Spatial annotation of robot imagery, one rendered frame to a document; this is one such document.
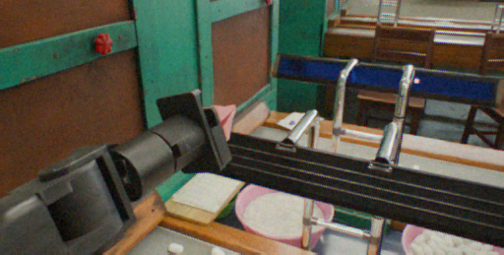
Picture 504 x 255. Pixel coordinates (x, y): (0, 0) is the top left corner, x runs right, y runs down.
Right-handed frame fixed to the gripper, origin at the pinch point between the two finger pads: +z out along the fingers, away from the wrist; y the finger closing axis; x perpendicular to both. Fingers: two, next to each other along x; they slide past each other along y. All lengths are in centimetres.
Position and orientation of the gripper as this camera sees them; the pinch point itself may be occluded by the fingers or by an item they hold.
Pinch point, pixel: (228, 109)
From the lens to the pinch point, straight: 53.1
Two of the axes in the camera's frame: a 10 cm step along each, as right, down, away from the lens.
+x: 8.2, -1.2, -5.6
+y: 2.9, 9.3, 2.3
